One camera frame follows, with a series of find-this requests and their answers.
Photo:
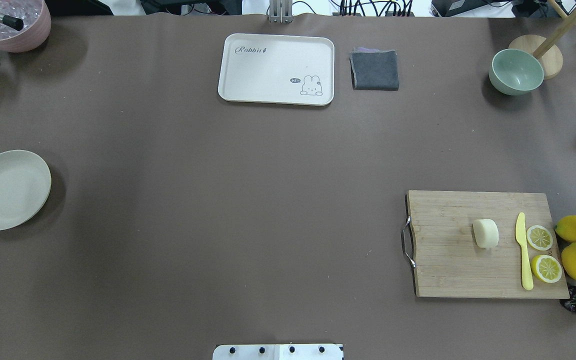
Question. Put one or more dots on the cream round plate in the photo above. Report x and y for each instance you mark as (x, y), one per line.
(25, 184)

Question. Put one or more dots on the cream rabbit tray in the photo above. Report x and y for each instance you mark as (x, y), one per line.
(277, 69)

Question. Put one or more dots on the grey folded cloth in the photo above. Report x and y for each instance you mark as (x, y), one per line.
(374, 70)

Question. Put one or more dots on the wooden cutting board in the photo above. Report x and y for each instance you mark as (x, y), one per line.
(444, 256)

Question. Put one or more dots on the green bowl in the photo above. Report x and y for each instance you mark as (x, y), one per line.
(515, 72)

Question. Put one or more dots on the upper lemon half slice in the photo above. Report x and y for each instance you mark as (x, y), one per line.
(540, 238)

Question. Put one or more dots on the lemon half slice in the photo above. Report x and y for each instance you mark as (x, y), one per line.
(540, 238)
(546, 268)

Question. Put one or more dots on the yellow plastic knife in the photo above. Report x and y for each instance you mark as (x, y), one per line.
(526, 276)

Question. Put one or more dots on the lower lemon half slice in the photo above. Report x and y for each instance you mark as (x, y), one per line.
(546, 268)

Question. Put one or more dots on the wooden mug tree stand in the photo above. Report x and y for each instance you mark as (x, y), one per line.
(543, 49)

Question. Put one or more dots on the pink bowl with ice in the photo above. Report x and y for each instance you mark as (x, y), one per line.
(37, 19)

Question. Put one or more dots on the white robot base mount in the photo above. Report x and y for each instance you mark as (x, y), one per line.
(286, 351)

